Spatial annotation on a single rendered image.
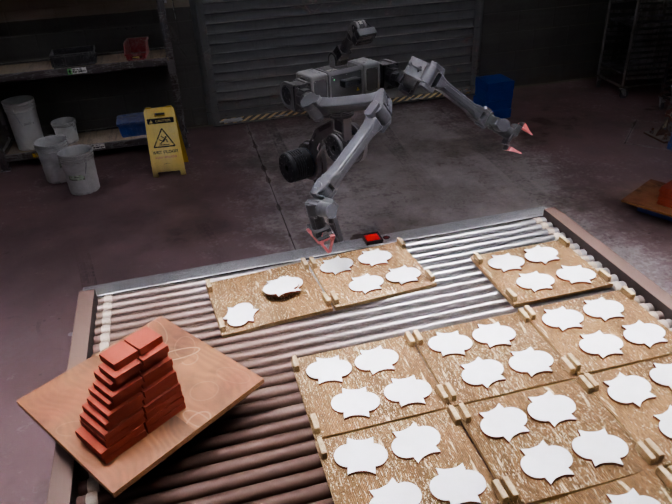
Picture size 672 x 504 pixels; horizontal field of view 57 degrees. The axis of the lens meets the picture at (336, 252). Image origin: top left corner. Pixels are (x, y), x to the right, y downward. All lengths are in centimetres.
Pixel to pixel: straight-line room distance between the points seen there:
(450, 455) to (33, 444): 225
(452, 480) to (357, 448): 26
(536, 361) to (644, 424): 35
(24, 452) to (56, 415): 151
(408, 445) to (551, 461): 37
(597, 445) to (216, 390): 105
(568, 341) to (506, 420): 45
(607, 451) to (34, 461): 252
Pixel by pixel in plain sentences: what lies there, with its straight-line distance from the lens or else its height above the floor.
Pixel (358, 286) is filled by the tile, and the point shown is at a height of 95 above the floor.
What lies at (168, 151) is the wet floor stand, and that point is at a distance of 585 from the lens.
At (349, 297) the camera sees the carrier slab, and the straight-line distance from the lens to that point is 230.
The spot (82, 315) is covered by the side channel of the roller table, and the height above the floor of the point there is 95.
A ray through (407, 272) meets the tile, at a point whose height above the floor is 95.
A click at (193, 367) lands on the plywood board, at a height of 104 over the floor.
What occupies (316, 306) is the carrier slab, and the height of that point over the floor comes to 94.
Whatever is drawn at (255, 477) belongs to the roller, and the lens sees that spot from 176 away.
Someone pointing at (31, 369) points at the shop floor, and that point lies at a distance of 390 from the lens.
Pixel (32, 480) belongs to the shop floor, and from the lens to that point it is 328.
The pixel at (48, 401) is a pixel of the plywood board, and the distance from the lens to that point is 197.
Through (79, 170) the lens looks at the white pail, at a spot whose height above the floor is 23.
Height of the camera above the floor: 227
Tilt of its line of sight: 31 degrees down
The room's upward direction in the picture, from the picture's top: 3 degrees counter-clockwise
